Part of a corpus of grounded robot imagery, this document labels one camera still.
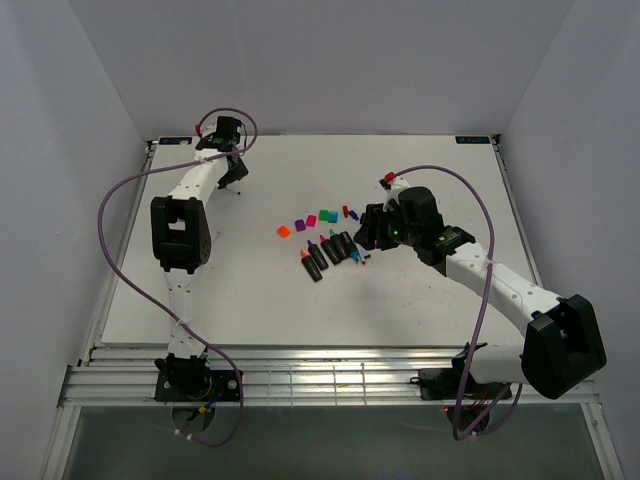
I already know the pink cap black highlighter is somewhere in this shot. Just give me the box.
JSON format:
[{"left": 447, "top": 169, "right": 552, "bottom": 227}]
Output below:
[{"left": 320, "top": 235, "right": 342, "bottom": 265}]

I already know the aluminium frame rail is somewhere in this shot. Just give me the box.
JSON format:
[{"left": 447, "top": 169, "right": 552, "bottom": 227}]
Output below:
[{"left": 57, "top": 344, "right": 601, "bottom": 409}]

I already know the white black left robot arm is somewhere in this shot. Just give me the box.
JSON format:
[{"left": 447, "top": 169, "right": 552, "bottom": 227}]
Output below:
[{"left": 150, "top": 116, "right": 248, "bottom": 400}]

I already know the left blue corner label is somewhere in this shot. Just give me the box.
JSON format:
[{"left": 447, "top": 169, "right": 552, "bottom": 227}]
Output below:
[{"left": 158, "top": 137, "right": 193, "bottom": 146}]

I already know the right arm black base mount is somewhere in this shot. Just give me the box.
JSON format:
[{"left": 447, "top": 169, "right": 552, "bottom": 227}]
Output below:
[{"left": 409, "top": 368, "right": 505, "bottom": 400}]

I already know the light blue cap black highlighter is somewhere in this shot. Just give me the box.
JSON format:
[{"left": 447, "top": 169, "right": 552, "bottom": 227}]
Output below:
[{"left": 339, "top": 231, "right": 360, "bottom": 263}]

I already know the purple cap black highlighter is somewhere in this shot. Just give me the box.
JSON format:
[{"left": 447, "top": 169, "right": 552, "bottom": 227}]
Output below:
[{"left": 307, "top": 240, "right": 329, "bottom": 271}]

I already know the orange cap black highlighter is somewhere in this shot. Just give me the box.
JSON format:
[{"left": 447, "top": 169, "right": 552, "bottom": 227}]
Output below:
[{"left": 300, "top": 250, "right": 323, "bottom": 282}]

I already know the right blue corner label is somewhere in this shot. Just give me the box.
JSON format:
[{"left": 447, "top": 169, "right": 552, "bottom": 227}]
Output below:
[{"left": 455, "top": 135, "right": 491, "bottom": 145}]

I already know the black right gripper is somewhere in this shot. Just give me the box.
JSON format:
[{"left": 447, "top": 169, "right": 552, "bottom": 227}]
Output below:
[{"left": 353, "top": 200, "right": 420, "bottom": 251}]

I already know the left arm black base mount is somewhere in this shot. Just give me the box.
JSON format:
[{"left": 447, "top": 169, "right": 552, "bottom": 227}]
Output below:
[{"left": 154, "top": 353, "right": 240, "bottom": 403}]

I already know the blue corner label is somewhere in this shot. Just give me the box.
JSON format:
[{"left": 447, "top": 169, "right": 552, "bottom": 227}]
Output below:
[
  {"left": 455, "top": 135, "right": 491, "bottom": 145},
  {"left": 158, "top": 137, "right": 193, "bottom": 146}
]

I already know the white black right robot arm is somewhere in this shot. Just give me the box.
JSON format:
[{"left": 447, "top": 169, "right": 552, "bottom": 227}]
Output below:
[{"left": 354, "top": 187, "right": 607, "bottom": 399}]

